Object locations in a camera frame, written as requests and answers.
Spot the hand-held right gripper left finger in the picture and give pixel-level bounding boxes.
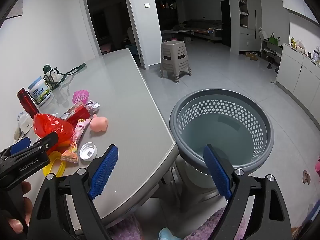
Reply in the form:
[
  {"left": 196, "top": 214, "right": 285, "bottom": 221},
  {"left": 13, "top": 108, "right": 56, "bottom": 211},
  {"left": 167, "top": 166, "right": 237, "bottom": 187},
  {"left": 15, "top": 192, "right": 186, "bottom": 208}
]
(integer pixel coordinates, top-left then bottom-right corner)
[{"left": 25, "top": 144, "right": 119, "bottom": 240}]

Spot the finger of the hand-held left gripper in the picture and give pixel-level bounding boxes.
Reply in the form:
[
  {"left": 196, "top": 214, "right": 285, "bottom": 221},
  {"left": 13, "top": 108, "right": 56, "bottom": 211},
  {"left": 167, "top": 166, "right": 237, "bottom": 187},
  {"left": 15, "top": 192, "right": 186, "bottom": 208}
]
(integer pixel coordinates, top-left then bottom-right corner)
[
  {"left": 0, "top": 137, "right": 32, "bottom": 158},
  {"left": 7, "top": 132, "right": 59, "bottom": 160}
]

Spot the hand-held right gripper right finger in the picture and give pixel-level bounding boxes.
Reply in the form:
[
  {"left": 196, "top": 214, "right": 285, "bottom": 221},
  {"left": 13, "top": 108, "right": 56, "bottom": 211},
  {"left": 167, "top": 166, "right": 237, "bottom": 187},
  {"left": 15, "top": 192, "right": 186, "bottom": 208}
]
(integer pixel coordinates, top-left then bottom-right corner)
[{"left": 203, "top": 144, "right": 293, "bottom": 240}]

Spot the red plastic bag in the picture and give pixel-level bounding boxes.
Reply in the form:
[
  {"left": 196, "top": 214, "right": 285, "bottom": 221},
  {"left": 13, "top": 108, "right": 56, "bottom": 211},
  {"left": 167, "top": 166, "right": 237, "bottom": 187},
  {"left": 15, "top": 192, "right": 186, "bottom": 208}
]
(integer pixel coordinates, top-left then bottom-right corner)
[{"left": 33, "top": 113, "right": 73, "bottom": 153}]

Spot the pink snack packet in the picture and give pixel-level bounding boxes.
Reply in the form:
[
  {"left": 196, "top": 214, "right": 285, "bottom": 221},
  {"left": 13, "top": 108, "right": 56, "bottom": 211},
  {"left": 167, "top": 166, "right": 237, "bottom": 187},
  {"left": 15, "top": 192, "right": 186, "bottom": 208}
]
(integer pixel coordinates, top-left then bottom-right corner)
[{"left": 61, "top": 119, "right": 91, "bottom": 164}]

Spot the yellow plastic ring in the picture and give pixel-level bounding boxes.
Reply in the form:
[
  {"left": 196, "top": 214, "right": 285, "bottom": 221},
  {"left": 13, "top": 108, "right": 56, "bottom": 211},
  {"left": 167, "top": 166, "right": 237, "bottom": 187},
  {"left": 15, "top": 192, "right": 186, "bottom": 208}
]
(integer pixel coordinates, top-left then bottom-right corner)
[{"left": 43, "top": 151, "right": 66, "bottom": 178}]

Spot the pink pig toy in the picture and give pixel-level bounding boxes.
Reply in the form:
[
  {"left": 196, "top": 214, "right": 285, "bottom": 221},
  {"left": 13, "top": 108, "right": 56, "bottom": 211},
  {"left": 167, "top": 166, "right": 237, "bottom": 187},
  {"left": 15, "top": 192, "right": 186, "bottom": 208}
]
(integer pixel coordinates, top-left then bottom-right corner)
[{"left": 90, "top": 114, "right": 109, "bottom": 133}]

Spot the grey perforated laundry basket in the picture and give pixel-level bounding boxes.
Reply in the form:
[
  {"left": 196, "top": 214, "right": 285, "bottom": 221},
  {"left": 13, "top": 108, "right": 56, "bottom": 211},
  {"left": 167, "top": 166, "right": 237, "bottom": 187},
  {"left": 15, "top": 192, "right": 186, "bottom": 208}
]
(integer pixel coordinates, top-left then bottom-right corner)
[{"left": 169, "top": 88, "right": 275, "bottom": 174}]

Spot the person's left hand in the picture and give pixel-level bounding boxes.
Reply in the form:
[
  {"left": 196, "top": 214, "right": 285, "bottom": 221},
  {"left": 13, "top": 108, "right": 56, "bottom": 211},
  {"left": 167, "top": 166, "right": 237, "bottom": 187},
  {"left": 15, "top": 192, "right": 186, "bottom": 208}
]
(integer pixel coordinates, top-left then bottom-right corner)
[{"left": 7, "top": 181, "right": 33, "bottom": 233}]

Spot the white round lid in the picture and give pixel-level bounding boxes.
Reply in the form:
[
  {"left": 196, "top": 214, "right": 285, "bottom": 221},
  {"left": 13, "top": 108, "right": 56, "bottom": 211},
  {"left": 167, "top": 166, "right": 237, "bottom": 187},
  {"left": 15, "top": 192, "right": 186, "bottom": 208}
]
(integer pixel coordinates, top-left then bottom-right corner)
[{"left": 79, "top": 142, "right": 97, "bottom": 161}]

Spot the red cardboard box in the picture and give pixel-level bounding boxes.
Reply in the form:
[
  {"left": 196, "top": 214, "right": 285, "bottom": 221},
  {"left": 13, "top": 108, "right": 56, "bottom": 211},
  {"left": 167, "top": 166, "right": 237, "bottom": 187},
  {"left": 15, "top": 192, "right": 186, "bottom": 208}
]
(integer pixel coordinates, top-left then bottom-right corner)
[{"left": 61, "top": 102, "right": 91, "bottom": 128}]

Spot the red metal bottle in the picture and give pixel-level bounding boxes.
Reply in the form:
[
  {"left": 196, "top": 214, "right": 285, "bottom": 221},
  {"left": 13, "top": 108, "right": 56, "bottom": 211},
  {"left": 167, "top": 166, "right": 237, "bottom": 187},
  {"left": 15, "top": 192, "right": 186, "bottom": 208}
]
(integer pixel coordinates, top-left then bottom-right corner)
[{"left": 17, "top": 88, "right": 39, "bottom": 118}]

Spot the white blue cream tub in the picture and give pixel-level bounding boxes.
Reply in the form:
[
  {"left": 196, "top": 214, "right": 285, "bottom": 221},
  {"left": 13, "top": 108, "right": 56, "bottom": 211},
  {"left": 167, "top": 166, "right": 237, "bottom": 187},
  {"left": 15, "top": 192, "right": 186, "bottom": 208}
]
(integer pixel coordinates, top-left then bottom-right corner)
[{"left": 27, "top": 77, "right": 52, "bottom": 106}]

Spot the small pink plastic basket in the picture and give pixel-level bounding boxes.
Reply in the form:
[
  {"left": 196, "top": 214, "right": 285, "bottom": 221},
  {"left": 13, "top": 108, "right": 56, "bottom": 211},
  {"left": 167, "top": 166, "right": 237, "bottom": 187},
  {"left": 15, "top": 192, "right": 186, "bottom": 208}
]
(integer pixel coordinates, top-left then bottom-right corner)
[{"left": 72, "top": 89, "right": 90, "bottom": 105}]

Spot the silver foil wrapper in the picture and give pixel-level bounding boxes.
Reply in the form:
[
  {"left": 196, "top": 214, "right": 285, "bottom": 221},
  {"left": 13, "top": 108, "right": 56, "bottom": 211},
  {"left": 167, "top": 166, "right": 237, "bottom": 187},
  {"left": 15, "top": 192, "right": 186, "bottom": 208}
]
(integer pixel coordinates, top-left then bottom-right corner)
[{"left": 85, "top": 100, "right": 102, "bottom": 113}]

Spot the light blue slipper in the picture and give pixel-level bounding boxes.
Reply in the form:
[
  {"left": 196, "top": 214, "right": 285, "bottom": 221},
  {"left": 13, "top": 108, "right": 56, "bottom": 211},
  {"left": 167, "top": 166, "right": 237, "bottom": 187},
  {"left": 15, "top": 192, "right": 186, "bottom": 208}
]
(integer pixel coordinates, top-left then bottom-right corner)
[{"left": 159, "top": 227, "right": 180, "bottom": 240}]

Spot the stack of beige plastic stools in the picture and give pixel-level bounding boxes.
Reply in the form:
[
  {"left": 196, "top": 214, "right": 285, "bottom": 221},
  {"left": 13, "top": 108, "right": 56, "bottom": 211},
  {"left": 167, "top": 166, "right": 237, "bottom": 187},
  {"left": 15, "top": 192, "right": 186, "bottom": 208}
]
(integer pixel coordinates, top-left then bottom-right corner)
[{"left": 160, "top": 40, "right": 192, "bottom": 84}]

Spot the white sideboard cabinet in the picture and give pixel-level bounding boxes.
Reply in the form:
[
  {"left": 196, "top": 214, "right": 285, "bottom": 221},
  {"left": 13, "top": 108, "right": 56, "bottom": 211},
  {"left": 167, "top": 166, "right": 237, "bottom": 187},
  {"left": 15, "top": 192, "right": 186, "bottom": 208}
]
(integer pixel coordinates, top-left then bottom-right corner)
[{"left": 275, "top": 42, "right": 320, "bottom": 115}]

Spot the shoe rack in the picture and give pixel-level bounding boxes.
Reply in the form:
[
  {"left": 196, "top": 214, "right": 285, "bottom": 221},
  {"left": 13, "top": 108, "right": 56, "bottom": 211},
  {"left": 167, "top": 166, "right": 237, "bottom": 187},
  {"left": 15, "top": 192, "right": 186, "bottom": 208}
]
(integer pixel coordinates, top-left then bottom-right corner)
[{"left": 260, "top": 39, "right": 284, "bottom": 65}]

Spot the white shelf cabinet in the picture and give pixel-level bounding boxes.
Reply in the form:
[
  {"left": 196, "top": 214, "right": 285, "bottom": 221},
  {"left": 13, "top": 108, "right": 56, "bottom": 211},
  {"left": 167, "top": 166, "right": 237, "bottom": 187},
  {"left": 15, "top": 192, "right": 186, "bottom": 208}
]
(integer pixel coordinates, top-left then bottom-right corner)
[{"left": 236, "top": 0, "right": 263, "bottom": 53}]

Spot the green tote bag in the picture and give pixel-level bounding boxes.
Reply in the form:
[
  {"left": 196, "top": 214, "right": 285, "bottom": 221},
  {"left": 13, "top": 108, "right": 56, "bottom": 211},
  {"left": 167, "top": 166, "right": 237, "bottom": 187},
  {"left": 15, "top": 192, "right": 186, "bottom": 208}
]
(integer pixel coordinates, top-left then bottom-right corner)
[{"left": 269, "top": 32, "right": 280, "bottom": 46}]

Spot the low white table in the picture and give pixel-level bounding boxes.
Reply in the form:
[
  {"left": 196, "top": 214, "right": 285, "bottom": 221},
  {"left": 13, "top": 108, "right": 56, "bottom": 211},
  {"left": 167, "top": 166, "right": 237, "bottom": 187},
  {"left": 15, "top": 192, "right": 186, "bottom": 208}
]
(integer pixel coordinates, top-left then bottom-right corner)
[{"left": 161, "top": 29, "right": 194, "bottom": 35}]

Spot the dark sofa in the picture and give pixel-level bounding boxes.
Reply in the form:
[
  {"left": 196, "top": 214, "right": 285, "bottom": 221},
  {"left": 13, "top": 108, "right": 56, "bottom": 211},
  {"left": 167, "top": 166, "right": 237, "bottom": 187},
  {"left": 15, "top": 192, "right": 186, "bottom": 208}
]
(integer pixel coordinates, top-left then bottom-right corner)
[{"left": 172, "top": 19, "right": 223, "bottom": 43}]

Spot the white plastic bag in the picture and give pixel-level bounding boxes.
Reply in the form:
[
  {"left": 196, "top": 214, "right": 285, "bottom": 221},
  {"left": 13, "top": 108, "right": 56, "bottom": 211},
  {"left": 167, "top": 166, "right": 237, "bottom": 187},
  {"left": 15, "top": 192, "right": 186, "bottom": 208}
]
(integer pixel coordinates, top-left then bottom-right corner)
[{"left": 295, "top": 39, "right": 307, "bottom": 53}]

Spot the clear bottle with green strap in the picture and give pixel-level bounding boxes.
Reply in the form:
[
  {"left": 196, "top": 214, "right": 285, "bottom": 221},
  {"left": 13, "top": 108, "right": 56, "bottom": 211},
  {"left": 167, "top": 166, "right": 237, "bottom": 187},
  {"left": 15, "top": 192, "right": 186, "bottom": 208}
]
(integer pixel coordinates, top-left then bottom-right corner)
[{"left": 43, "top": 62, "right": 87, "bottom": 90}]

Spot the grey door frame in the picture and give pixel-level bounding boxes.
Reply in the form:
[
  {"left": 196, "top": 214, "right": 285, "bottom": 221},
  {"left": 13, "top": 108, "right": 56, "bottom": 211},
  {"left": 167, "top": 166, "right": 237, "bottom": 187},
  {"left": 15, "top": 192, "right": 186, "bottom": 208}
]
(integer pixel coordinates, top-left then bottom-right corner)
[{"left": 77, "top": 0, "right": 150, "bottom": 70}]

